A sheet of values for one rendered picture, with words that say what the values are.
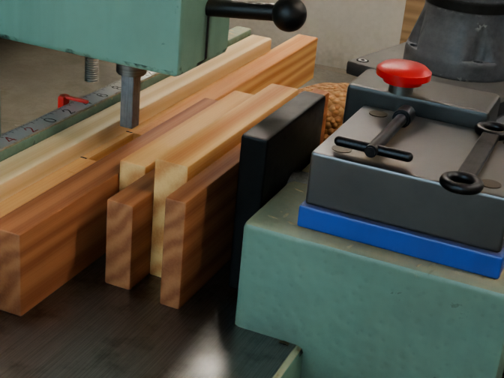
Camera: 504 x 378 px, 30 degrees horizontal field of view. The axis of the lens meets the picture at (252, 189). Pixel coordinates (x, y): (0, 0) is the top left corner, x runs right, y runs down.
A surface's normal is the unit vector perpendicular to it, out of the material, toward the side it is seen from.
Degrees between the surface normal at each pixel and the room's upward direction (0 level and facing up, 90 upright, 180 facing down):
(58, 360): 0
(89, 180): 0
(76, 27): 90
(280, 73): 90
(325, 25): 90
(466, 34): 73
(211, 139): 0
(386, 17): 90
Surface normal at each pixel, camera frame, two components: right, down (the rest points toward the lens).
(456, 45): -0.27, 0.07
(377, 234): -0.40, 0.34
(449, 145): 0.09, -0.91
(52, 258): 0.91, 0.24
